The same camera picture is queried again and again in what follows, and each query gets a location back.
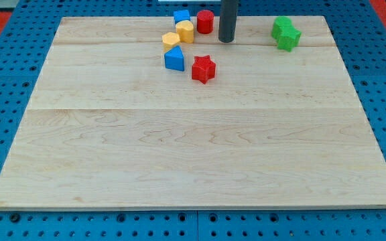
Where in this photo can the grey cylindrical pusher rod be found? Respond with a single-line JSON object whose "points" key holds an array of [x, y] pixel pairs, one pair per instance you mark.
{"points": [[228, 19]]}

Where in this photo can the yellow heart block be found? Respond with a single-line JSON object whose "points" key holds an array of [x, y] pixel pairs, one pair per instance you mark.
{"points": [[185, 29]]}

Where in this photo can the light wooden board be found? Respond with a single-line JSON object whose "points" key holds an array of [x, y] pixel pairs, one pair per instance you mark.
{"points": [[109, 128]]}

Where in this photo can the red cylinder block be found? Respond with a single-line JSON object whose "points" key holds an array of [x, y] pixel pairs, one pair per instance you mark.
{"points": [[205, 21]]}

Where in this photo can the blue cube block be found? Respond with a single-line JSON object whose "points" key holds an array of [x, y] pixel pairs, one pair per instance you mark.
{"points": [[181, 15]]}

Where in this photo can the green cylinder block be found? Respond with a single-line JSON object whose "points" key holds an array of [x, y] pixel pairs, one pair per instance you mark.
{"points": [[279, 23]]}

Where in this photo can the red star block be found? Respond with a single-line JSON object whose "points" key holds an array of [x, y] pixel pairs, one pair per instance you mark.
{"points": [[203, 69]]}

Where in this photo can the yellow hexagon block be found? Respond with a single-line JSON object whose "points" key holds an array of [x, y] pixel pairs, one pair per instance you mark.
{"points": [[170, 40]]}

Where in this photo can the green star block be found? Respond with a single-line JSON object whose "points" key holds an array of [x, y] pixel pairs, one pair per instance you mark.
{"points": [[288, 38]]}

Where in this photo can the blue triangle block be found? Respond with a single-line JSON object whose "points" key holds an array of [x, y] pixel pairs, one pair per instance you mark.
{"points": [[174, 59]]}

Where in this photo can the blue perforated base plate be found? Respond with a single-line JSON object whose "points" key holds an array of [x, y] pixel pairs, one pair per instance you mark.
{"points": [[26, 31]]}

